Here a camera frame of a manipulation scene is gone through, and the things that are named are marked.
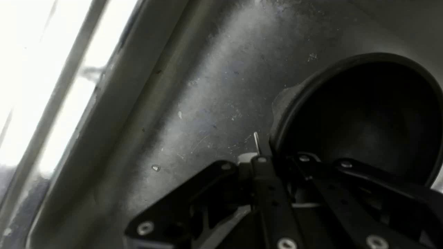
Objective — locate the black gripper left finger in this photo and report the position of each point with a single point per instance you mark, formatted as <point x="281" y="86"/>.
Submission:
<point x="187" y="216"/>

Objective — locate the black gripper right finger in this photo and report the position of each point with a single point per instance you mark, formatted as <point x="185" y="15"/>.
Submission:
<point x="342" y="205"/>

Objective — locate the black bowl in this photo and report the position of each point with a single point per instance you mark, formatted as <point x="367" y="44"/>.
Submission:
<point x="378" y="108"/>

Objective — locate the stainless steel double sink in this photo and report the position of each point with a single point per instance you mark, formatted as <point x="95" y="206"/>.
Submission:
<point x="192" y="83"/>

